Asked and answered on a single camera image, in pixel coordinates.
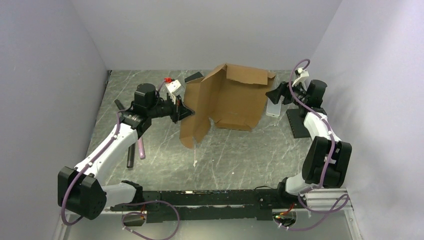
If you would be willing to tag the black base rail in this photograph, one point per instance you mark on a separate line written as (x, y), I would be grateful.
(167, 212)

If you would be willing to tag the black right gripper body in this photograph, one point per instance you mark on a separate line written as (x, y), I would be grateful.
(300, 96)

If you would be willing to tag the small black box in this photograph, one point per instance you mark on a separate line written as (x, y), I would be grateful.
(193, 76)

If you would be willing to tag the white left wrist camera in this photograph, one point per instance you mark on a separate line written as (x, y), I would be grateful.
(173, 86)

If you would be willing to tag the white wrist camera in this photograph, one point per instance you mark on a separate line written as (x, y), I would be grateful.
(173, 86)
(301, 75)

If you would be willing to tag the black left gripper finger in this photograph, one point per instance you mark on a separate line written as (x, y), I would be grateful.
(180, 116)
(184, 111)

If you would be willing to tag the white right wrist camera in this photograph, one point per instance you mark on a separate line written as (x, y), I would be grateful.
(301, 75)

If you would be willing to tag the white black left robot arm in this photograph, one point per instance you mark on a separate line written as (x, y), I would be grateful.
(131, 123)

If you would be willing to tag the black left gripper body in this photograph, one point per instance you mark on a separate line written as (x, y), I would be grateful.
(163, 108)

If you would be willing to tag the black rectangular block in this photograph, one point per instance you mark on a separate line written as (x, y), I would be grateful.
(296, 119)

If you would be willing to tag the white translucent plastic case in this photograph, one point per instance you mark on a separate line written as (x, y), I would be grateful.
(273, 109)

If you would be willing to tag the aluminium frame rail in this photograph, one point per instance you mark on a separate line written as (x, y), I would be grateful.
(89, 202)

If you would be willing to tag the pink pen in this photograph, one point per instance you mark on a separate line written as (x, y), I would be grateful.
(141, 148)

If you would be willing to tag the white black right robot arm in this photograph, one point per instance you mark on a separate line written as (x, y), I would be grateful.
(328, 157)

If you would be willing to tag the brown cardboard box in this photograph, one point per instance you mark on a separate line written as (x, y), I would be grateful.
(232, 96)

